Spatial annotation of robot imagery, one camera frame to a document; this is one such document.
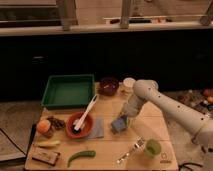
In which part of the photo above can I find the green plastic tray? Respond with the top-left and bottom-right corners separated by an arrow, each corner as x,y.
41,74 -> 95,110

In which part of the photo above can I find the yellow banana toy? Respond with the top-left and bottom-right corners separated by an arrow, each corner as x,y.
34,140 -> 61,148

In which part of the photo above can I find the grey cloth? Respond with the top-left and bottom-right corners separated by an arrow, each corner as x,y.
88,117 -> 104,139

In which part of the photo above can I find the black cable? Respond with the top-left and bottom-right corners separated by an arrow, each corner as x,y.
0,127 -> 28,157

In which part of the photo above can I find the brown wooden block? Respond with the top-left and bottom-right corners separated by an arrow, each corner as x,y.
32,148 -> 60,166

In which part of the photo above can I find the blue sponge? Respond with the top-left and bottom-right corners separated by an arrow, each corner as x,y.
111,115 -> 127,133

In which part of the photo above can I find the orange fruit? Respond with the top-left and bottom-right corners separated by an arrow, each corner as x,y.
36,119 -> 51,134

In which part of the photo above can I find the wooden table board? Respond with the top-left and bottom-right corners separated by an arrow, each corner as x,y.
23,81 -> 180,171

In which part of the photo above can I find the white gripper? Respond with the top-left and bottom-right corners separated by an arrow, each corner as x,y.
117,94 -> 146,129

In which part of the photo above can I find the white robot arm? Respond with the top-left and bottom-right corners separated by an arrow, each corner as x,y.
121,80 -> 213,152

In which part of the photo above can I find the orange red bowl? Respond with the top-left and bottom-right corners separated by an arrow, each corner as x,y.
65,111 -> 95,140

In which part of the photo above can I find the dark red bowl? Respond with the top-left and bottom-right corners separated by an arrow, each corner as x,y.
99,77 -> 119,96

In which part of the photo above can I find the dark brown cluster toy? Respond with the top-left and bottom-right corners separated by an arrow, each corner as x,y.
48,116 -> 65,130

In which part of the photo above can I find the green chili pepper toy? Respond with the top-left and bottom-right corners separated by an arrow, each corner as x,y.
67,150 -> 96,167

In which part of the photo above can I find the green cup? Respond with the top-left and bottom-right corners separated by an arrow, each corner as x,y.
144,139 -> 161,158

